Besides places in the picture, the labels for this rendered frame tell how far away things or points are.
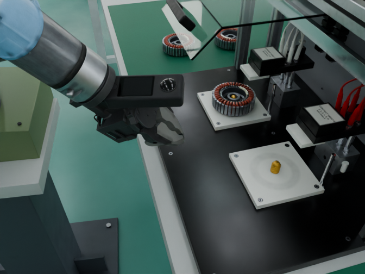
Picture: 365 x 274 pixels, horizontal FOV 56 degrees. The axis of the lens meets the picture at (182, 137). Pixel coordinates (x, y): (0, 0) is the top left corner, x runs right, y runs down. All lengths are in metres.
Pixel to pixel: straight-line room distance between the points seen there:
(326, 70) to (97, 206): 1.17
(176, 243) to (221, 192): 0.14
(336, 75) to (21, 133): 0.76
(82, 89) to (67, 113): 1.76
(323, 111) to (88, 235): 1.17
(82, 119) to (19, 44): 1.74
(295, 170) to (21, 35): 0.58
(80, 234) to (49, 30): 1.24
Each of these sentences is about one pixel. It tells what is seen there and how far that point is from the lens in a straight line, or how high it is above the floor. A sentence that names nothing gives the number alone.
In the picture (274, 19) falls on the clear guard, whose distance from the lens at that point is 0.69.
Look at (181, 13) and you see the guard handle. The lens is 0.70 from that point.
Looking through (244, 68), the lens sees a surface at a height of 0.88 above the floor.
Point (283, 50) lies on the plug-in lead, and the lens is 0.90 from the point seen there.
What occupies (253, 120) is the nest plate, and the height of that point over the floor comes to 0.78.
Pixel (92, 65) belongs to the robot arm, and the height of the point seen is 1.09.
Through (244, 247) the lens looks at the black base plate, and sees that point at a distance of 0.66.
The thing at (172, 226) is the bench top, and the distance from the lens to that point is 0.70.
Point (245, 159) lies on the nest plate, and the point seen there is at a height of 0.78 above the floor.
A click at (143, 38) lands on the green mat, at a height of 0.75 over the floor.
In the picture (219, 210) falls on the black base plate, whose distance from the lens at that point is 0.69.
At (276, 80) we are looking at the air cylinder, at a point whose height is 0.82.
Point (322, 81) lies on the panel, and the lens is 1.01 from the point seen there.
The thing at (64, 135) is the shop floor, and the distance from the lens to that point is 2.09.
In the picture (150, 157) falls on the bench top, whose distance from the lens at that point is 0.81.
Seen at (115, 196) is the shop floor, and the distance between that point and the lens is 1.71.
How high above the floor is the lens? 1.33
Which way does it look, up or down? 43 degrees down
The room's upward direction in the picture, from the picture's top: straight up
